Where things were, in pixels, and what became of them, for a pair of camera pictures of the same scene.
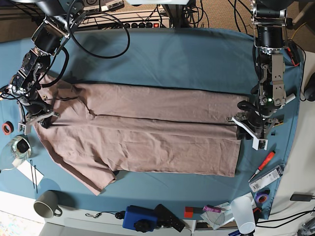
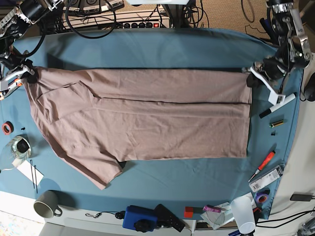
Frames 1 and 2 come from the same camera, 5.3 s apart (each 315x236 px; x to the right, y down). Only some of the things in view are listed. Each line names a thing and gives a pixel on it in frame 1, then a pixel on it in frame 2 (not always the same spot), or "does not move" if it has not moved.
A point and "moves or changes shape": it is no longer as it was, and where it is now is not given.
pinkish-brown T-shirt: x=94 y=130 moves or changes shape
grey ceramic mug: x=47 y=199 does not move
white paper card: x=29 y=170 does not move
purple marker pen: x=212 y=209 does not move
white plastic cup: x=242 y=210 does not move
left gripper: x=34 y=111 to x=15 y=65
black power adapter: x=301 y=197 does not move
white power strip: x=159 y=18 does not move
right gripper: x=255 y=117 to x=270 y=68
